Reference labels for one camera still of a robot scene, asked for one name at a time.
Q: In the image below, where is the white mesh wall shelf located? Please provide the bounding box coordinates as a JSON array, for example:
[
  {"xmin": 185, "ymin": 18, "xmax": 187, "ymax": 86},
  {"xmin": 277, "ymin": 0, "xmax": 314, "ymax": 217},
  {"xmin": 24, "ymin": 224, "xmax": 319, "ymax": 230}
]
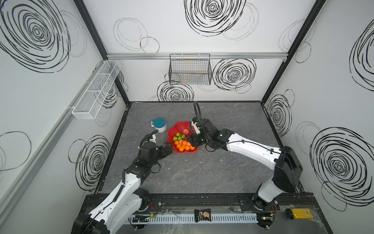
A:
[{"xmin": 72, "ymin": 60, "xmax": 121, "ymax": 120}]

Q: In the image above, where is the white slotted cable duct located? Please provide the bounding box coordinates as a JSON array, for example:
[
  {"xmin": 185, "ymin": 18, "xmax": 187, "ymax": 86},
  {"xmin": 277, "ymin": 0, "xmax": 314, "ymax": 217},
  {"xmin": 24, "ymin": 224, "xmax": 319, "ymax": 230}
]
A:
[{"xmin": 130, "ymin": 214, "xmax": 258, "ymax": 225}]

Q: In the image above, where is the black wire basket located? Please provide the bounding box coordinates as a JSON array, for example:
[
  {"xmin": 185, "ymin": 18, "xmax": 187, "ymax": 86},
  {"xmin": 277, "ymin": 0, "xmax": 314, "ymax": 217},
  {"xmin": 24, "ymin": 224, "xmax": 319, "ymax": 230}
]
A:
[{"xmin": 168, "ymin": 53, "xmax": 213, "ymax": 85}]

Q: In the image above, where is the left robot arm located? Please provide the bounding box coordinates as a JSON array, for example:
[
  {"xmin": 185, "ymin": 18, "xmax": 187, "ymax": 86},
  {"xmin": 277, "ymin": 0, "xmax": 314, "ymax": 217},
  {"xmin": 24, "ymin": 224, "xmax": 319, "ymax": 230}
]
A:
[{"xmin": 71, "ymin": 141, "xmax": 173, "ymax": 234}]

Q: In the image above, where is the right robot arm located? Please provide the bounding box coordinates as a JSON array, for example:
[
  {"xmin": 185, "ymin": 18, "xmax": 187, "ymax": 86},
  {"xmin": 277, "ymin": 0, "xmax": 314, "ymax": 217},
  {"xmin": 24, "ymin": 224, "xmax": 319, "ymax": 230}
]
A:
[{"xmin": 189, "ymin": 121, "xmax": 303, "ymax": 211}]

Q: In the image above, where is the red flower-shaped fruit bowl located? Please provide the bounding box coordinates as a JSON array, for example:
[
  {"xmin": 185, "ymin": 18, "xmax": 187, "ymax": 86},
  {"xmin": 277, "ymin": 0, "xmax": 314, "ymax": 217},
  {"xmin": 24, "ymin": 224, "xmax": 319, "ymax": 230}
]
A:
[{"xmin": 167, "ymin": 121, "xmax": 198, "ymax": 154}]

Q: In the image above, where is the black snack packet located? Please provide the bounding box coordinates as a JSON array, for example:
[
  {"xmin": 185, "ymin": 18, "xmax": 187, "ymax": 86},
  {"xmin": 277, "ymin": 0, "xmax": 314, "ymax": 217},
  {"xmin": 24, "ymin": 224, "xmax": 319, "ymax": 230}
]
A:
[{"xmin": 194, "ymin": 209, "xmax": 212, "ymax": 223}]

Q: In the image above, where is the yellow black-capped container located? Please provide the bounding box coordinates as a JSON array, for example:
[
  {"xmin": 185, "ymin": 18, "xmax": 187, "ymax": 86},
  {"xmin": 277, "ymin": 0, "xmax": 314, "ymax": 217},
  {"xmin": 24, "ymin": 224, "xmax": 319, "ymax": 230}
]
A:
[{"xmin": 285, "ymin": 208, "xmax": 314, "ymax": 219}]

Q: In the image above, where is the white mug with teal lid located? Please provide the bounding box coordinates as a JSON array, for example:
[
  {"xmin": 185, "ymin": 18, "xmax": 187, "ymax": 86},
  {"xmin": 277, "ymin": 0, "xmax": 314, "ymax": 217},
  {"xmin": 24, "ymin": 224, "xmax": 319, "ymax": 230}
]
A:
[{"xmin": 151, "ymin": 118, "xmax": 167, "ymax": 133}]

